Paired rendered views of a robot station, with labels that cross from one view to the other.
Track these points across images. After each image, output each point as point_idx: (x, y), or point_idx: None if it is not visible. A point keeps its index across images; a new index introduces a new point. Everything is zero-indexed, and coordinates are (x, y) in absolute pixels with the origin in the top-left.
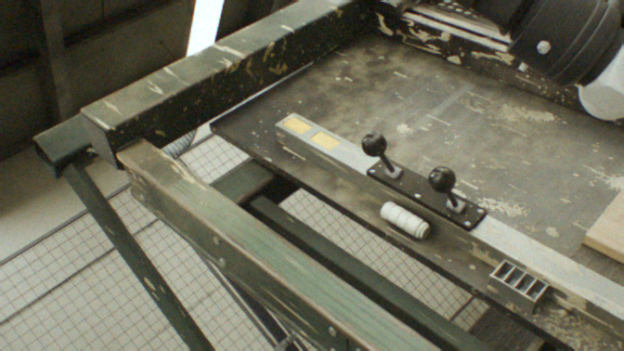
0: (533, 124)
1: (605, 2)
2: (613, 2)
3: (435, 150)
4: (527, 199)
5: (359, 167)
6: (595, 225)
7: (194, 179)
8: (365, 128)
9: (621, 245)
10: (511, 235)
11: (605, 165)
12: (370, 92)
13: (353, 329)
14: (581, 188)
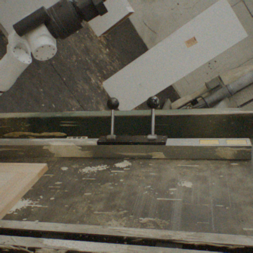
0: (91, 224)
1: (49, 7)
2: (46, 10)
3: (151, 179)
4: (80, 176)
5: (174, 139)
6: (41, 168)
7: (234, 111)
8: (211, 175)
9: (28, 165)
10: (82, 143)
11: (29, 212)
12: (248, 200)
13: (123, 110)
14: (48, 191)
